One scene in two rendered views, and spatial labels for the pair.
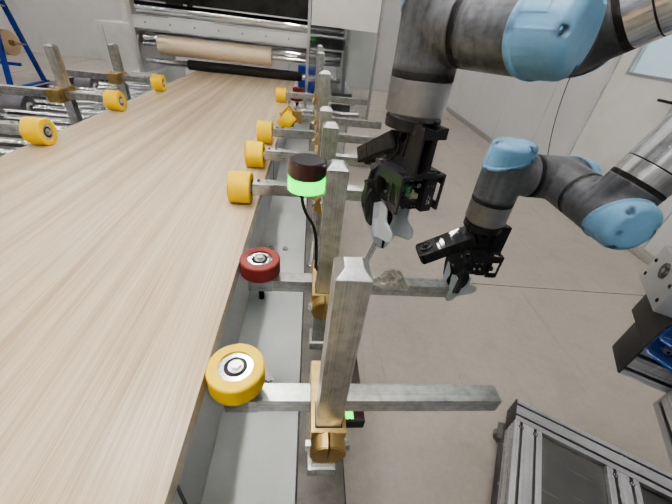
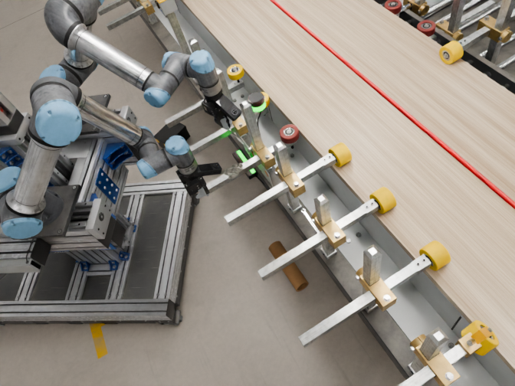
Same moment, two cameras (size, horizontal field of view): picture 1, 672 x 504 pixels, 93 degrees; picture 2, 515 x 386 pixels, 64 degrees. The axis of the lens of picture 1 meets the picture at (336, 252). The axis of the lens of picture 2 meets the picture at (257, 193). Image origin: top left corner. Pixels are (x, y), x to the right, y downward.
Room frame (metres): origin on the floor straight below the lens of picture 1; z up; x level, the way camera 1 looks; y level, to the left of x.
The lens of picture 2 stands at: (1.63, -0.15, 2.23)
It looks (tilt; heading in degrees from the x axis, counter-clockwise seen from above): 56 degrees down; 175
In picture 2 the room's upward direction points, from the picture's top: 21 degrees counter-clockwise
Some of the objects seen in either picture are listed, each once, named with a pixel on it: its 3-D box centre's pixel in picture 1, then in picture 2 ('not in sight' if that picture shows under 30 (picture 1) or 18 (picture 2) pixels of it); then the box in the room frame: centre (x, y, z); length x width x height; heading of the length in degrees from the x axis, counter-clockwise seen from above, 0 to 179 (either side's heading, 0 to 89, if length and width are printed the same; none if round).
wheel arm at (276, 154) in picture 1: (331, 158); (323, 236); (1.03, 0.05, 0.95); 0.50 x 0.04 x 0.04; 97
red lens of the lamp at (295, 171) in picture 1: (307, 166); (256, 99); (0.48, 0.06, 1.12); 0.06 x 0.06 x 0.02
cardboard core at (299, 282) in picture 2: not in sight; (287, 265); (0.67, -0.06, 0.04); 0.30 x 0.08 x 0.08; 7
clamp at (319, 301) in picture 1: (321, 288); (263, 152); (0.51, 0.02, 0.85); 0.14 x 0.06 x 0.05; 7
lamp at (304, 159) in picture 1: (305, 219); (260, 116); (0.48, 0.06, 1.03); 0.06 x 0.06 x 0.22; 7
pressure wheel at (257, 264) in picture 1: (260, 277); (290, 139); (0.51, 0.15, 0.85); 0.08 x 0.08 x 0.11
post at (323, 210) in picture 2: (320, 184); (326, 233); (0.99, 0.08, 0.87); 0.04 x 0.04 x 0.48; 7
